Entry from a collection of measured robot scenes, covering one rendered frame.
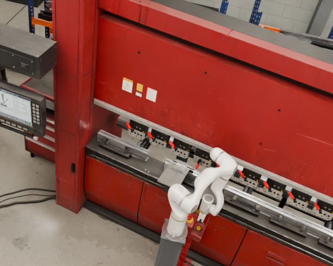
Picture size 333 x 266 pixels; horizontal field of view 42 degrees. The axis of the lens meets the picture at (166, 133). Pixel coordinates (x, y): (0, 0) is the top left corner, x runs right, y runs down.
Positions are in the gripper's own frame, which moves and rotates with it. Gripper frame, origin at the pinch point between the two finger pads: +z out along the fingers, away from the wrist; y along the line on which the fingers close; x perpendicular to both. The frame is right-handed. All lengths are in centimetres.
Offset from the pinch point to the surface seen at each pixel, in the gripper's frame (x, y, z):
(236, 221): 26.2, -17.9, 7.1
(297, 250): 79, -17, 9
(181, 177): -28.7, -22.5, -14.0
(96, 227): -95, -1, 85
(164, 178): -40.4, -14.1, -14.7
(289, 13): -8, -475, 52
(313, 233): 86, -29, -5
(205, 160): -14.1, -32.9, -32.7
